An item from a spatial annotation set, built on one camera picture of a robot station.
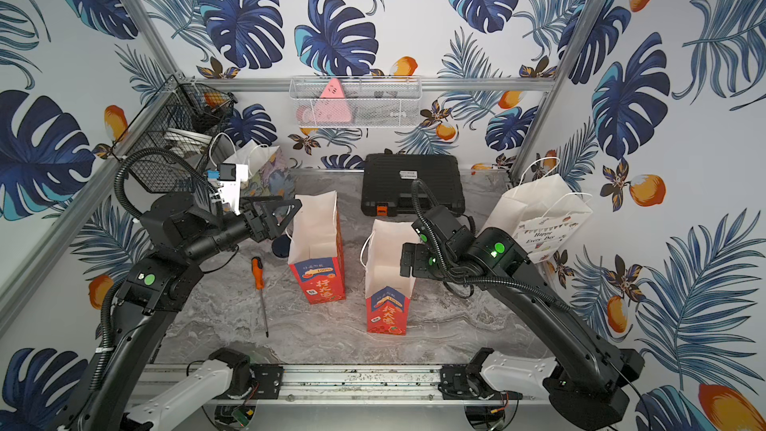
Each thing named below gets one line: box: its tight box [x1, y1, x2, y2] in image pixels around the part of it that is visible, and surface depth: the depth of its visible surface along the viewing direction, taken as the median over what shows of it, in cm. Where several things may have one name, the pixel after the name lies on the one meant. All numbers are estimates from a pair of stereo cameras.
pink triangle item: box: [309, 77, 353, 124], surface depth 92 cm
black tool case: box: [361, 153, 466, 217], surface depth 114 cm
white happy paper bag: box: [480, 156, 594, 263], surface depth 84 cm
